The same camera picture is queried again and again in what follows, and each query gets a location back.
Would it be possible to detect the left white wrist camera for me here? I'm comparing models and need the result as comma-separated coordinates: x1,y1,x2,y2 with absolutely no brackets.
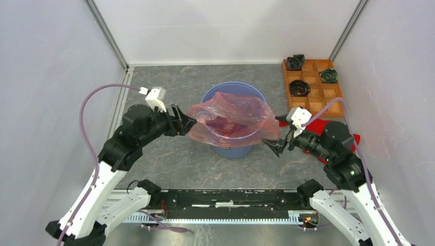
139,87,167,113

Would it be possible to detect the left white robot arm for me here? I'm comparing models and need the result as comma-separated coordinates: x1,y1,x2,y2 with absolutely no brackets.
45,104,196,245

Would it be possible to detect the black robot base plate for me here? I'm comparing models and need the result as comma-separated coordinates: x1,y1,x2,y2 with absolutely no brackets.
143,189,314,219

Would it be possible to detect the red cloth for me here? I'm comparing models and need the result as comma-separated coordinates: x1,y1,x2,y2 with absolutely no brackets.
279,117,361,166

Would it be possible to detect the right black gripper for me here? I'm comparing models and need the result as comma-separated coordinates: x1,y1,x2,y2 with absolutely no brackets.
260,111,333,159

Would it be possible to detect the dark green bag roll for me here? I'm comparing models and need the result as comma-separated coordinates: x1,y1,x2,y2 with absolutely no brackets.
320,68,339,84

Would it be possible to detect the orange compartment tray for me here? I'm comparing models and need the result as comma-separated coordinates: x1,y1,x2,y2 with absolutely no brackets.
281,59,343,115

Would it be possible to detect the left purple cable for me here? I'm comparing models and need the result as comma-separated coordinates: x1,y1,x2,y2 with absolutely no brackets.
56,84,142,246

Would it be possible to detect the red translucent trash bag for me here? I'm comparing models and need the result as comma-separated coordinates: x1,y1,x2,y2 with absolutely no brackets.
187,92,280,148

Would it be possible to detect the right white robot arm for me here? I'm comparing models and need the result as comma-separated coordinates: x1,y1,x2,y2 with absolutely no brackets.
262,116,411,245

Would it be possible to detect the blue plastic trash bin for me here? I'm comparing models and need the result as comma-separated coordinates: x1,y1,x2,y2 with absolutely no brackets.
201,81,267,159

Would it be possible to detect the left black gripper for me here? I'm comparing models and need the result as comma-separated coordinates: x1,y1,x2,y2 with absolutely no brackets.
139,103,197,147

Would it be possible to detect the black bag roll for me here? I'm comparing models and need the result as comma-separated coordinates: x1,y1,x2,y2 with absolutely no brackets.
289,79,311,97
285,54,305,71

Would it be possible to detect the black bag roll top left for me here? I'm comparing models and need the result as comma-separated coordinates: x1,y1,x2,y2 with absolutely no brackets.
285,54,305,71

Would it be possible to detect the black bag roll middle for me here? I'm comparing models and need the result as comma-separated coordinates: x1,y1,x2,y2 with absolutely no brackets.
289,79,311,97

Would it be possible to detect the slotted cable duct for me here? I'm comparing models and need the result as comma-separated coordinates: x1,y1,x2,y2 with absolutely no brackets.
123,212,303,226

